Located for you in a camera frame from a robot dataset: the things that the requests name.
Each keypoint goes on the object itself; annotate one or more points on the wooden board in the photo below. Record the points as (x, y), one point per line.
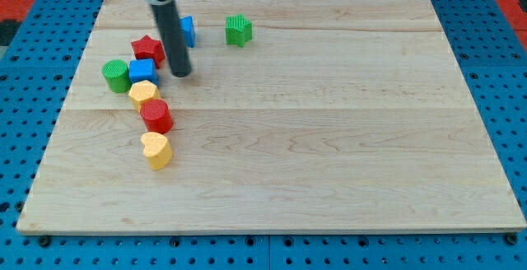
(339, 117)

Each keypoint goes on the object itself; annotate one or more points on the yellow heart block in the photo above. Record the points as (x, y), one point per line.
(156, 149)

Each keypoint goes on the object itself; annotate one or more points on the green cylinder block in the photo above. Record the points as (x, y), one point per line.
(116, 74)

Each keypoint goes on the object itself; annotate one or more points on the blue moon block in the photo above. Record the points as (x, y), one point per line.
(187, 26)

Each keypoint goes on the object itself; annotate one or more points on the yellow hexagon block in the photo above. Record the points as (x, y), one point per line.
(141, 92)

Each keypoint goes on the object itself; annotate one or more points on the red star block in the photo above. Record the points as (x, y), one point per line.
(147, 47)

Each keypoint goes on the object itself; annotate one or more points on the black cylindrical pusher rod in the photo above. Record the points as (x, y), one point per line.
(172, 38)

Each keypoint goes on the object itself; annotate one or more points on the blue cube block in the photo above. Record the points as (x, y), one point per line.
(143, 69)

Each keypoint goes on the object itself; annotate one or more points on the green star block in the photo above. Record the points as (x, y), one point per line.
(238, 30)

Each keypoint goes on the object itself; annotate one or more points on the red cylinder block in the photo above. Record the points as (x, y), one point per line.
(156, 116)

